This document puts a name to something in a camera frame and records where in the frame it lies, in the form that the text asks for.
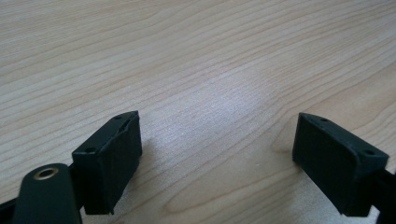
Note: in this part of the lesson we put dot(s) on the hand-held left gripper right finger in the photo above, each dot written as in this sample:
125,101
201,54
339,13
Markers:
336,168

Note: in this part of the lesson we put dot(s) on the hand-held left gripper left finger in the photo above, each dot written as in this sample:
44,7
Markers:
106,168

